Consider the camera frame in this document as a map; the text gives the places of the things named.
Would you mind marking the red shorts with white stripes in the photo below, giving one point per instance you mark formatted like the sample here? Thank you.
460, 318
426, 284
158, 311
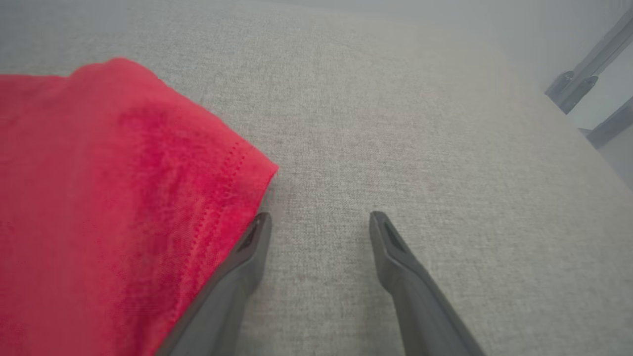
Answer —
99, 198

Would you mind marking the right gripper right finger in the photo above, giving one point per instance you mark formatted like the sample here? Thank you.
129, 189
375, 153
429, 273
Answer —
420, 306

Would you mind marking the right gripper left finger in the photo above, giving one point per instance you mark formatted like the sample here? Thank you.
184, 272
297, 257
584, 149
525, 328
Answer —
227, 296

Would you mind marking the grey metal upright bar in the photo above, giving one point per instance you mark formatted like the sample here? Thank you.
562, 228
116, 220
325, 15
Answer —
613, 123

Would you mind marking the grey metal frame post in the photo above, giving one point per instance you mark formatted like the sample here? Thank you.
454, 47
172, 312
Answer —
603, 54

